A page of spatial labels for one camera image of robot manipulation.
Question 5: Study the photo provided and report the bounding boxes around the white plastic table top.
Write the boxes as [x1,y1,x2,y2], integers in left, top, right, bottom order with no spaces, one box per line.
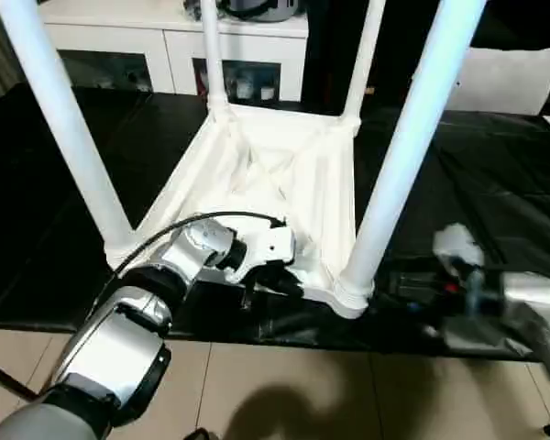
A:
[104,107,377,320]

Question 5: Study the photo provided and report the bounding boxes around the grey pillow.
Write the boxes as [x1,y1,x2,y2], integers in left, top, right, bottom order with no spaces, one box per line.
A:
[453,45,550,116]

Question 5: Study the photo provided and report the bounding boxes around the black cabinet with gold label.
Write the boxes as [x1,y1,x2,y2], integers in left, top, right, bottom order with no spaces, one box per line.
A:
[304,0,441,116]

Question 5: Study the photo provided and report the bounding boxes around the white sideboard cabinet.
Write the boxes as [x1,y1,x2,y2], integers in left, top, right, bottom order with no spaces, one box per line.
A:
[40,0,309,105]

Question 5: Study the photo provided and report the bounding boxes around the grey round pot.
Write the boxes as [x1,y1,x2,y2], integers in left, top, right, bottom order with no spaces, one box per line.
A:
[219,0,303,23]

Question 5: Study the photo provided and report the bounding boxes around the grey curtain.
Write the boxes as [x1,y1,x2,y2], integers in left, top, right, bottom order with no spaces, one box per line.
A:
[0,0,28,116]

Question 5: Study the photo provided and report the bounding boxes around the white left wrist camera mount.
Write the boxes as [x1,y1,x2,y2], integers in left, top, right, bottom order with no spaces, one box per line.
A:
[226,222,299,285]

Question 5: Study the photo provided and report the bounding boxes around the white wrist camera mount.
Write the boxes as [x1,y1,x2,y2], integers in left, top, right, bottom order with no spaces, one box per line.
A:
[226,222,299,285]
[433,223,487,317]

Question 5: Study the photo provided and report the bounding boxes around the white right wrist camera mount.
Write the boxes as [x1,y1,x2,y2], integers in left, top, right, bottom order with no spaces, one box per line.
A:
[433,223,487,317]

